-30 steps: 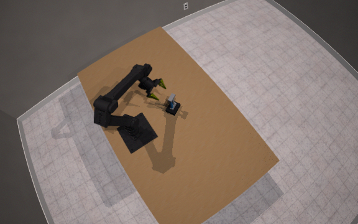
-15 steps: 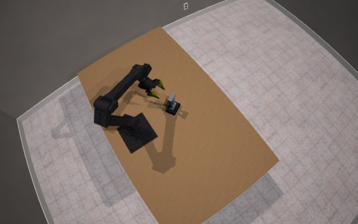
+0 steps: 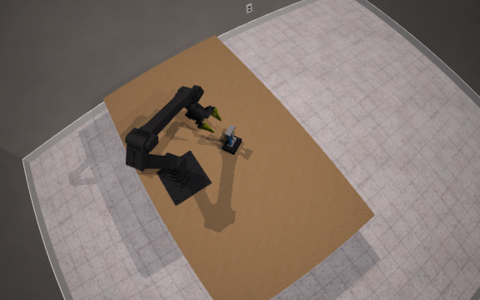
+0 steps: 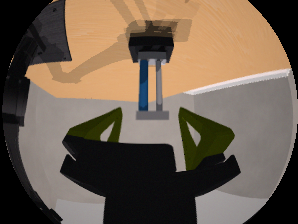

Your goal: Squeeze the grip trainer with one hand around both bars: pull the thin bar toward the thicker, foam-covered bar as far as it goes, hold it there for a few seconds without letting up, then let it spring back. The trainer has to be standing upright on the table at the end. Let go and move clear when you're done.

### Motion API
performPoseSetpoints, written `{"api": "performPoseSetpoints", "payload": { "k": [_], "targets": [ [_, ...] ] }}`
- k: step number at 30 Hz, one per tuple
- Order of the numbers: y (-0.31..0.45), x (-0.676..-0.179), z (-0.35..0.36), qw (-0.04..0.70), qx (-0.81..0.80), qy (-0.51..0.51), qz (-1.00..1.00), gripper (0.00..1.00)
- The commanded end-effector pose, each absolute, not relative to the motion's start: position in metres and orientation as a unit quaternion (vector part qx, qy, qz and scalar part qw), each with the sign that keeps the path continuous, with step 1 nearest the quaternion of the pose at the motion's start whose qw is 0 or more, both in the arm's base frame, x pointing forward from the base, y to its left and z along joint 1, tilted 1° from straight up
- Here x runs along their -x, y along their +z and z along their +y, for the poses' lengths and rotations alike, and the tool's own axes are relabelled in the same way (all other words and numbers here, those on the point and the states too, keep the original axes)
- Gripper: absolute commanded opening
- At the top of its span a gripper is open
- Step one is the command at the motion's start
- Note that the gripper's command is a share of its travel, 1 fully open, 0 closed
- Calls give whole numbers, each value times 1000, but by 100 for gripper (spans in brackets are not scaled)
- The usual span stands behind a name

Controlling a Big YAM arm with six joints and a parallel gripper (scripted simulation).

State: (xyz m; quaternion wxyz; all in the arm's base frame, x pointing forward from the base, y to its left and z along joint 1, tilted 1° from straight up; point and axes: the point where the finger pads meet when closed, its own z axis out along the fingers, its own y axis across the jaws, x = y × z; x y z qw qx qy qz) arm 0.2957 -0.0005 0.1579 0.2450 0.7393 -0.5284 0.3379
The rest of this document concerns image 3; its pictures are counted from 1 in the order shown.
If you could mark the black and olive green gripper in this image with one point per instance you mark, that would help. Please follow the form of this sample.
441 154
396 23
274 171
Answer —
202 113

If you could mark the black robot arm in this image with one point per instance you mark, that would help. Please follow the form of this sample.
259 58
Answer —
139 142

